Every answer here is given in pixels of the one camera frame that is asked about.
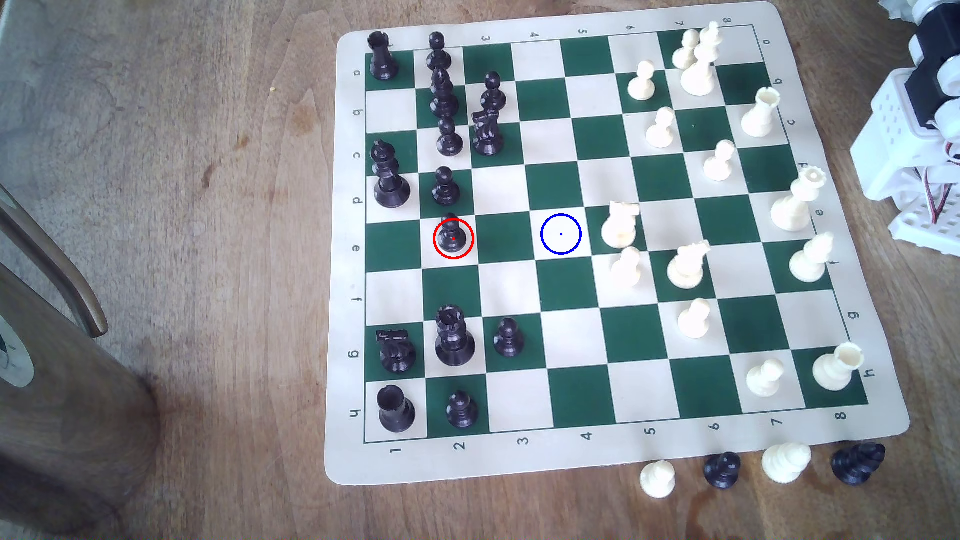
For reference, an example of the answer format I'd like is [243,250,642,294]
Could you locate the black chess king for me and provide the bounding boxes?
[370,139,412,210]

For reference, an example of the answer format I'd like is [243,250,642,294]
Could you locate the black chess pawn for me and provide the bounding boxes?
[432,166,462,207]
[437,213,469,253]
[426,31,453,73]
[492,317,526,359]
[436,116,465,158]
[702,451,743,491]
[446,390,480,430]
[480,71,507,112]

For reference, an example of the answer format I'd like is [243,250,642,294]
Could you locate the black chess queen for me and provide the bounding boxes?
[434,303,477,368]

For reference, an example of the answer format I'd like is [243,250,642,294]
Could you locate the white chess pawn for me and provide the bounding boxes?
[702,139,738,183]
[671,29,702,72]
[639,460,677,500]
[626,60,657,102]
[645,106,678,150]
[677,297,713,339]
[609,246,644,288]
[745,357,786,399]

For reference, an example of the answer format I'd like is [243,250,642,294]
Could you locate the white chess knight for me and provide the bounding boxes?
[666,240,712,291]
[600,200,642,251]

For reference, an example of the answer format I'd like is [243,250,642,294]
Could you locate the white chess bishop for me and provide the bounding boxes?
[761,441,813,485]
[789,231,836,284]

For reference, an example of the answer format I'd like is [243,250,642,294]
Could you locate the white chess rook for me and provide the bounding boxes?
[741,86,782,139]
[812,342,865,393]

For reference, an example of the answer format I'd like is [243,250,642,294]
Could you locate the black chess rook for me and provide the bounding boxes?
[366,30,401,82]
[377,384,417,435]

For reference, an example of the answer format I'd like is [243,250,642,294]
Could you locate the green and white chess mat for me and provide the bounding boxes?
[324,1,912,486]

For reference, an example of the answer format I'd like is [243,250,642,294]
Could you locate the white chess queen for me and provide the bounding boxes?
[770,165,828,233]

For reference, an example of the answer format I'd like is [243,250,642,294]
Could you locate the pale round disc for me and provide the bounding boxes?
[0,315,36,389]

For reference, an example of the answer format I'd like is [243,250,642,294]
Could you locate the white chess king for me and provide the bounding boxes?
[680,21,725,98]

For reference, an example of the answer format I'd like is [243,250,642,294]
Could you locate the black chess bishop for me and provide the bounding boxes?
[429,67,460,119]
[831,442,887,486]

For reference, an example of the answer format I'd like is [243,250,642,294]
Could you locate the brown curved wooden rail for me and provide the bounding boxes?
[0,183,110,339]

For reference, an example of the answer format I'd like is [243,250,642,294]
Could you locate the black chess knight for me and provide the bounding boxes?
[376,327,417,375]
[471,107,506,157]

